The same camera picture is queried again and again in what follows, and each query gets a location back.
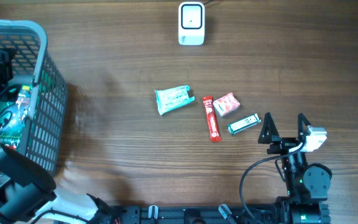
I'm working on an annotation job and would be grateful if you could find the green glove package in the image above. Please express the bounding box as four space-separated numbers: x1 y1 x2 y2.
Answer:
0 84 33 151

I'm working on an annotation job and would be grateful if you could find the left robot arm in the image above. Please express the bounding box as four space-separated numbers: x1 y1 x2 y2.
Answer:
0 140 114 223

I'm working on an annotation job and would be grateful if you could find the green white small box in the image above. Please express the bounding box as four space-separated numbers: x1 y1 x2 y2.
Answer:
227 113 261 135

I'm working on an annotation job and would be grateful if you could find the red coffee stick sachet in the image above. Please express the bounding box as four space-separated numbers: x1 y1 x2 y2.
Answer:
203 96 221 142

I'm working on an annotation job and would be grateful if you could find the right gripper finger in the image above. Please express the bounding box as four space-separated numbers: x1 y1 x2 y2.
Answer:
258 112 279 144
298 113 311 139

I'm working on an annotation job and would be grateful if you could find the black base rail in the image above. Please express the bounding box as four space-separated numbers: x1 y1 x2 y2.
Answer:
104 204 331 224

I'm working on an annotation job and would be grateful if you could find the white barcode scanner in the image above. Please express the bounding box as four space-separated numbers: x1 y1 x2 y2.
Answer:
178 1 206 45

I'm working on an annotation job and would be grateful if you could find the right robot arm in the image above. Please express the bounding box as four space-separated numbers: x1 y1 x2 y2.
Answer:
258 113 333 224

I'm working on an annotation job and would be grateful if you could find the right black cable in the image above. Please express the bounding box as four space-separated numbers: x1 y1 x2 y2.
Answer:
239 142 306 224

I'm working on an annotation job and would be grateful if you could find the teal tissue packet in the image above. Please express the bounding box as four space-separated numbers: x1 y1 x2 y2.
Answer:
155 85 195 116

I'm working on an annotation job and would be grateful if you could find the red small carton box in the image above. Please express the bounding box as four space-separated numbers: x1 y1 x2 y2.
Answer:
213 92 241 117

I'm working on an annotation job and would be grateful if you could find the grey plastic mesh basket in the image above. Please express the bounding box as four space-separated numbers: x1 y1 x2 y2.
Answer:
0 20 68 175

